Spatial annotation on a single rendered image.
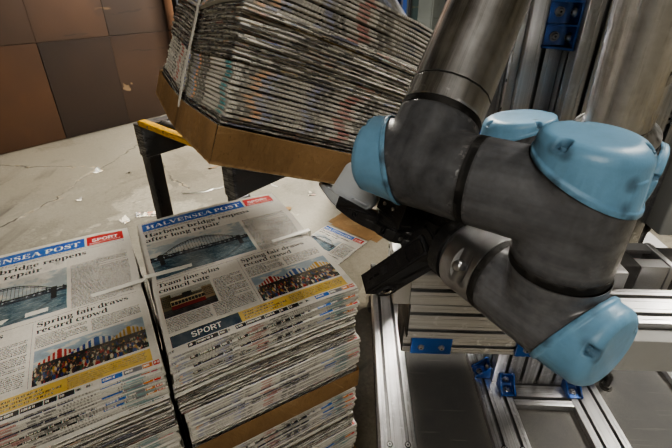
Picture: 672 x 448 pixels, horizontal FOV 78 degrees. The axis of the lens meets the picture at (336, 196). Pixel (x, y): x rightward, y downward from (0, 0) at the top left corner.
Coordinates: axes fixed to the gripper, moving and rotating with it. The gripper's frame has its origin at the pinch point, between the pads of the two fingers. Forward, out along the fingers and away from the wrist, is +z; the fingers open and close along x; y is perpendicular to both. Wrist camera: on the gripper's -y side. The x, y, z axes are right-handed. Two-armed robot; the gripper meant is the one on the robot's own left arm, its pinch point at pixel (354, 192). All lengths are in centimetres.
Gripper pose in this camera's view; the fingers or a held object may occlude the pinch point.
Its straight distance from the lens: 58.6
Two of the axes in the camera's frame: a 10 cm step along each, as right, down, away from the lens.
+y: 3.2, -9.1, -2.7
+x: -8.1, -1.1, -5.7
